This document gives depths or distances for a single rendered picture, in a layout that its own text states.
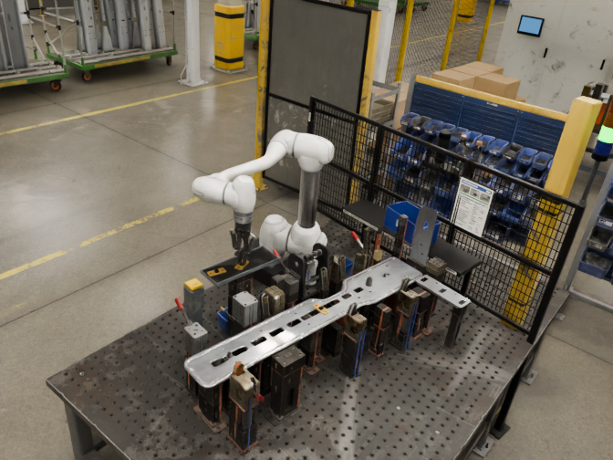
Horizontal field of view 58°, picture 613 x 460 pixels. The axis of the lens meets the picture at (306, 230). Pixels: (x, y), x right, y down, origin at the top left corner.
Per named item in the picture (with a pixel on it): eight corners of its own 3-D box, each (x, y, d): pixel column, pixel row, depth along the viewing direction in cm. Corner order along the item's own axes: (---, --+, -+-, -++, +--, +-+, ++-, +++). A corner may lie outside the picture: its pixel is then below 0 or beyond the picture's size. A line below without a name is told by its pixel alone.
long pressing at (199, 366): (209, 395, 215) (209, 392, 214) (178, 362, 228) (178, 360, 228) (425, 276, 299) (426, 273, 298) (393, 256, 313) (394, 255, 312)
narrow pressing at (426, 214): (424, 266, 305) (437, 212, 288) (409, 256, 312) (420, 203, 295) (425, 266, 305) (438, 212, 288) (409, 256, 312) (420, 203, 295)
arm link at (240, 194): (258, 205, 251) (231, 200, 254) (260, 174, 244) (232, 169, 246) (250, 216, 242) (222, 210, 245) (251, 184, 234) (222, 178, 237)
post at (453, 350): (453, 355, 289) (466, 311, 275) (436, 343, 296) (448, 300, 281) (461, 350, 293) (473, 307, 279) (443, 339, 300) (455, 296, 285)
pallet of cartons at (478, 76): (471, 174, 679) (493, 89, 626) (415, 153, 722) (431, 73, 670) (512, 151, 759) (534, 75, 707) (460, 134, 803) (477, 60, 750)
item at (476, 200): (482, 240, 306) (495, 190, 291) (448, 223, 320) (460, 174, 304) (483, 238, 307) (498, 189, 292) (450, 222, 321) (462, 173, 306)
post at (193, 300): (192, 368, 266) (191, 294, 244) (184, 359, 270) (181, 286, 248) (206, 360, 270) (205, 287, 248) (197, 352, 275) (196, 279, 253)
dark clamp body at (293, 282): (285, 349, 283) (290, 288, 264) (269, 335, 291) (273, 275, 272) (301, 340, 289) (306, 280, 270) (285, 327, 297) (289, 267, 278)
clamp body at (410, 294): (400, 355, 286) (413, 301, 268) (384, 342, 293) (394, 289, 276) (411, 348, 291) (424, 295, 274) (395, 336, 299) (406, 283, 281)
